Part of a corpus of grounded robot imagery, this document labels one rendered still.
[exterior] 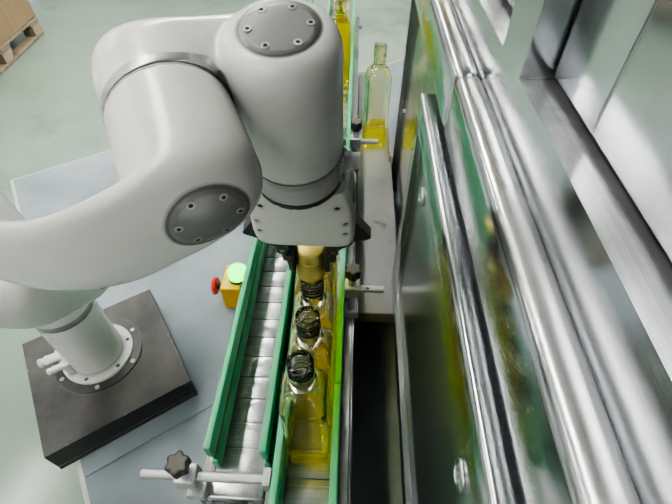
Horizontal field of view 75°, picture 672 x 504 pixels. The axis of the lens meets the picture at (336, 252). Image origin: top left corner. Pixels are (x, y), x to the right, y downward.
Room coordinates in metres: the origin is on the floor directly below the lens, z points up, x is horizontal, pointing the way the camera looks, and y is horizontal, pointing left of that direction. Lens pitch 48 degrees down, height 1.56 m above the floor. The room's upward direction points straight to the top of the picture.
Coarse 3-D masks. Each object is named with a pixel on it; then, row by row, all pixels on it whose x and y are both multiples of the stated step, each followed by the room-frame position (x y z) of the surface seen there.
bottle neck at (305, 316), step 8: (296, 312) 0.28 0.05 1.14; (304, 312) 0.29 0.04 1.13; (312, 312) 0.29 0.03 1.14; (296, 320) 0.27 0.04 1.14; (304, 320) 0.29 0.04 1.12; (312, 320) 0.29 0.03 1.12; (320, 320) 0.28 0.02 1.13; (296, 328) 0.27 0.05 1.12; (304, 328) 0.27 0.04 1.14; (312, 328) 0.27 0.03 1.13; (320, 328) 0.28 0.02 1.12; (304, 336) 0.27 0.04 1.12; (312, 336) 0.27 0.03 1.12; (320, 336) 0.28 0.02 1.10; (304, 344) 0.27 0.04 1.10; (312, 344) 0.27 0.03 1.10
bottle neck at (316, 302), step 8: (320, 280) 0.33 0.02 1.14; (304, 288) 0.33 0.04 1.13; (312, 288) 0.32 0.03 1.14; (320, 288) 0.33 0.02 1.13; (304, 296) 0.33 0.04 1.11; (312, 296) 0.32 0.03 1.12; (320, 296) 0.33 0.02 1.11; (304, 304) 0.33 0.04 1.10; (312, 304) 0.32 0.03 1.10; (320, 304) 0.33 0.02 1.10
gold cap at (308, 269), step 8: (296, 248) 0.34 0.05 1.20; (304, 248) 0.34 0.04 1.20; (312, 248) 0.34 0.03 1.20; (320, 248) 0.34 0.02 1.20; (296, 256) 0.33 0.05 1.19; (304, 256) 0.32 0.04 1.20; (312, 256) 0.32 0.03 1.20; (320, 256) 0.33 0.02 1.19; (296, 264) 0.33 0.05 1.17; (304, 264) 0.32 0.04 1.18; (312, 264) 0.32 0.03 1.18; (320, 264) 0.33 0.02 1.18; (304, 272) 0.32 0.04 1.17; (312, 272) 0.32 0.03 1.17; (320, 272) 0.33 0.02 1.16; (304, 280) 0.32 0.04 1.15; (312, 280) 0.32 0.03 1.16
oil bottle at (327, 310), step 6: (300, 294) 0.35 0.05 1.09; (324, 294) 0.35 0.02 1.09; (330, 294) 0.35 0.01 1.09; (300, 300) 0.34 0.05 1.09; (324, 300) 0.34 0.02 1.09; (330, 300) 0.34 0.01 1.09; (294, 306) 0.33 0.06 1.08; (300, 306) 0.33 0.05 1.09; (324, 306) 0.33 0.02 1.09; (330, 306) 0.33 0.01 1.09; (294, 312) 0.32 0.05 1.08; (324, 312) 0.32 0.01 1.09; (330, 312) 0.32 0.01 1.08; (294, 318) 0.32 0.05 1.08; (324, 318) 0.31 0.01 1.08; (330, 318) 0.32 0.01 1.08; (294, 324) 0.31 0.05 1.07; (324, 324) 0.31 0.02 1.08; (330, 324) 0.31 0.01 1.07
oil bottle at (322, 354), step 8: (296, 336) 0.28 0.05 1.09; (328, 336) 0.29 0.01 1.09; (288, 344) 0.28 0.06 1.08; (296, 344) 0.27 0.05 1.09; (320, 344) 0.27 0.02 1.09; (328, 344) 0.28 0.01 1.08; (288, 352) 0.27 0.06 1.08; (312, 352) 0.26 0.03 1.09; (320, 352) 0.26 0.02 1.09; (328, 352) 0.27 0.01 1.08; (320, 360) 0.26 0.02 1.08; (328, 360) 0.26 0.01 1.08; (328, 368) 0.25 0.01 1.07; (328, 376) 0.25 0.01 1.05
